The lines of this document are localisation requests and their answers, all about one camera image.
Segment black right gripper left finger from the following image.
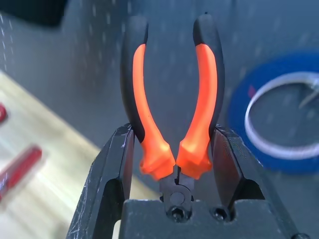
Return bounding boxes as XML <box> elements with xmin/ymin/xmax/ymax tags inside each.
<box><xmin>68</xmin><ymin>123</ymin><xmax>137</xmax><ymax>239</ymax></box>

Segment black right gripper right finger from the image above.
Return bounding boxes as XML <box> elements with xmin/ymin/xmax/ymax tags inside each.
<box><xmin>211</xmin><ymin>124</ymin><xmax>300</xmax><ymax>239</ymax></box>

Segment orange and black pliers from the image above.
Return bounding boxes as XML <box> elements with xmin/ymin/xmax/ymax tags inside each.
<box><xmin>120</xmin><ymin>13</ymin><xmax>226</xmax><ymax>209</ymax></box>

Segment red-handled screwdriver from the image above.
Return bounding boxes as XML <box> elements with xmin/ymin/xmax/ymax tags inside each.
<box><xmin>0</xmin><ymin>145</ymin><xmax>43</xmax><ymax>202</ymax></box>

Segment grey metal pegboard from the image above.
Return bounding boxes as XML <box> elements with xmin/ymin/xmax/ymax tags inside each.
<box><xmin>0</xmin><ymin>0</ymin><xmax>319</xmax><ymax>239</ymax></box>

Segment blue tape roll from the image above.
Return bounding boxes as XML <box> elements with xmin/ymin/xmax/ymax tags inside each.
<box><xmin>228</xmin><ymin>51</ymin><xmax>319</xmax><ymax>175</ymax></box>

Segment silver tape peg hook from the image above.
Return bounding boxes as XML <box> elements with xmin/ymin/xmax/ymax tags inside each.
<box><xmin>298</xmin><ymin>77</ymin><xmax>319</xmax><ymax>110</ymax></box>

